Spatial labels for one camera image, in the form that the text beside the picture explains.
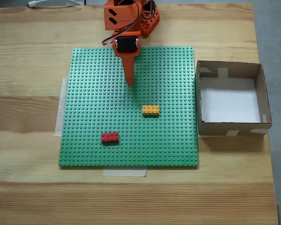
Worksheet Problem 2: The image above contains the long masking tape strip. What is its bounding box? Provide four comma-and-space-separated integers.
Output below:
54, 76, 70, 137

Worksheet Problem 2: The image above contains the yellow lego block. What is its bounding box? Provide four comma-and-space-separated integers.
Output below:
142, 105, 160, 117

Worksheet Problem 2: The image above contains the open cardboard box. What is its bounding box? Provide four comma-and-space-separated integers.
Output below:
194, 60, 273, 139

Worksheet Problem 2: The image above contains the short masking tape strip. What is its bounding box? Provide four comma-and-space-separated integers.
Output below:
102, 167, 148, 178

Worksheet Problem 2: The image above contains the green lego baseplate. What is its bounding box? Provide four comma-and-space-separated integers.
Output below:
58, 46, 200, 169

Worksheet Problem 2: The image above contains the red lego block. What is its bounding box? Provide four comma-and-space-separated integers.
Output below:
101, 132, 120, 144

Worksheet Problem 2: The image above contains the thin servo cable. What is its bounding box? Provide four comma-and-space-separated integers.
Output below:
101, 0, 142, 46

